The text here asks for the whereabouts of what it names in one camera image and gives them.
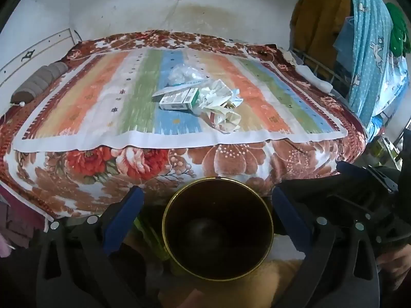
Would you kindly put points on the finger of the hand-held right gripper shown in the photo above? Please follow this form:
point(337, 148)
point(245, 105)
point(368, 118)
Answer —
point(346, 167)
point(308, 194)

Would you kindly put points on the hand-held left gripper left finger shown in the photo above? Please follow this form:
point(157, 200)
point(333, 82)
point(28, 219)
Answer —
point(125, 221)

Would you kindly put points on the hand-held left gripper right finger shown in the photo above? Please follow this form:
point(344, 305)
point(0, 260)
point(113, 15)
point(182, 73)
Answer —
point(289, 221)

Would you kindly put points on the black bin with gold rim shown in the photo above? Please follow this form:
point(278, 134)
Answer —
point(218, 231)

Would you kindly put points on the blue face mask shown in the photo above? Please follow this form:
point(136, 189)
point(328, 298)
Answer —
point(237, 92)

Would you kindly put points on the white and green carton box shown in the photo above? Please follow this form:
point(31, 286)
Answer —
point(179, 101)

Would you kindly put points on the white paper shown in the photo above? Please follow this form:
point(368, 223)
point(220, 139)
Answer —
point(215, 95)

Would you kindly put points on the long white packet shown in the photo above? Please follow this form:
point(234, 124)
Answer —
point(168, 92)

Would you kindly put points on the clear plastic bag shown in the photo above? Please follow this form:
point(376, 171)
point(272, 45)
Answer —
point(184, 75)

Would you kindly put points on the person's right hand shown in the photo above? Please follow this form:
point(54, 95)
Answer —
point(396, 261)

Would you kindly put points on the red floral blanket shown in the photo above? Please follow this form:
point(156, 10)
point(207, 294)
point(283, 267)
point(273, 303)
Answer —
point(224, 163)

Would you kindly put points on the metal rack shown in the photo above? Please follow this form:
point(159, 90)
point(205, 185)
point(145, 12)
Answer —
point(337, 78)

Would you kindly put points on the white cloth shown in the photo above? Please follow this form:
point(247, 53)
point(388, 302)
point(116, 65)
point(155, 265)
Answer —
point(316, 78)

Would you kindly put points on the maroon cloth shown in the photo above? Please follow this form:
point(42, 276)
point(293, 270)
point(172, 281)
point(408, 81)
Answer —
point(16, 218)

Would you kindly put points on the blue printed cloth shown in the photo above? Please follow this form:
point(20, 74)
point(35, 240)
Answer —
point(369, 54)

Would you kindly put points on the striped colourful mat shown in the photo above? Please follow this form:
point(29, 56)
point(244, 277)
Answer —
point(96, 102)

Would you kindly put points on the green cloth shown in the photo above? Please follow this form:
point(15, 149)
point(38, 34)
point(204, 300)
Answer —
point(398, 32)

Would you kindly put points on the yellow-brown cloth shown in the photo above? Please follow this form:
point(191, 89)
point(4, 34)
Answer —
point(321, 22)

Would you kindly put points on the white wooden panel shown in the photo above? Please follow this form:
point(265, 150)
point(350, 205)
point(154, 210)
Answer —
point(38, 48)

